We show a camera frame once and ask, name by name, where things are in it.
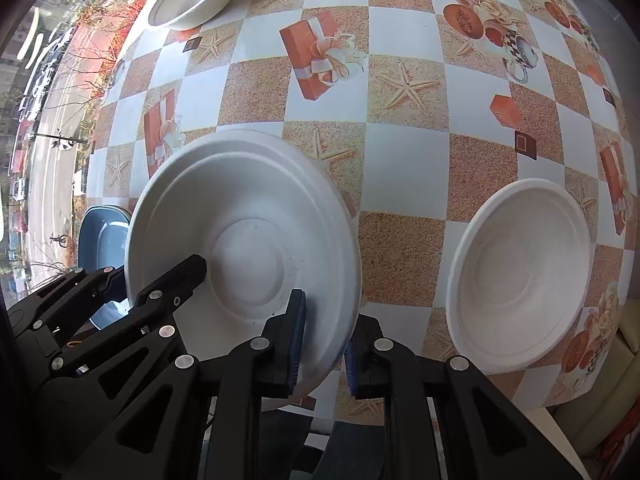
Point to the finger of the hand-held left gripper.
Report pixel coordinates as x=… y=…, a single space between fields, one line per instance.
x=95 y=282
x=170 y=285

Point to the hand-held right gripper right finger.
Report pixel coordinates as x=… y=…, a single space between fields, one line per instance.
x=351 y=365

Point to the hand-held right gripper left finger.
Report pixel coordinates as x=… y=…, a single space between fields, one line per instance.
x=297 y=330

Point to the blue square plate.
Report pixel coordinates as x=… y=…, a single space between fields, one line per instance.
x=102 y=240

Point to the person's right leg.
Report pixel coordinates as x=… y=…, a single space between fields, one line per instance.
x=355 y=452

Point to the person's leg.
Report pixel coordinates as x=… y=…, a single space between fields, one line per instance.
x=287 y=435
x=355 y=452

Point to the person's left leg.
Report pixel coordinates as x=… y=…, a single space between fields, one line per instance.
x=287 y=435

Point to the printed checkered tablecloth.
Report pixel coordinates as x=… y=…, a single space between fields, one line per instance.
x=400 y=170

